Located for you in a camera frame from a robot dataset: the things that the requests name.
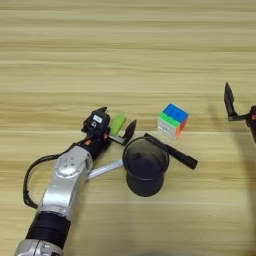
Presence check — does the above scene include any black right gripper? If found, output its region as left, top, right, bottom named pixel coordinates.
left=223, top=81, right=256, bottom=143

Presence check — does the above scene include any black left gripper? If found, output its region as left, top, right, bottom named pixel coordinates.
left=81, top=106, right=138, bottom=160

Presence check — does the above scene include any green rectangular block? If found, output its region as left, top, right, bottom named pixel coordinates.
left=109, top=113, right=127, bottom=137

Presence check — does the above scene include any white pen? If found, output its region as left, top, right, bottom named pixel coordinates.
left=87, top=159, right=124, bottom=181

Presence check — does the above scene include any multicoloured puzzle cube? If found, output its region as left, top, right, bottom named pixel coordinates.
left=156, top=102, right=190, bottom=140

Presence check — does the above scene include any black marker pen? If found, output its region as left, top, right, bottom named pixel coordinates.
left=143, top=132, right=199, bottom=171

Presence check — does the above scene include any left gripper labelled black box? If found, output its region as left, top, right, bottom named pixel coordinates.
left=83, top=111, right=111, bottom=133

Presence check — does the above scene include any black mesh pen cup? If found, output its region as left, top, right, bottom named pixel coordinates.
left=122, top=136, right=170, bottom=198

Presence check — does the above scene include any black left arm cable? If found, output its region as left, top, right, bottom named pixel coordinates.
left=22, top=141, right=84, bottom=210

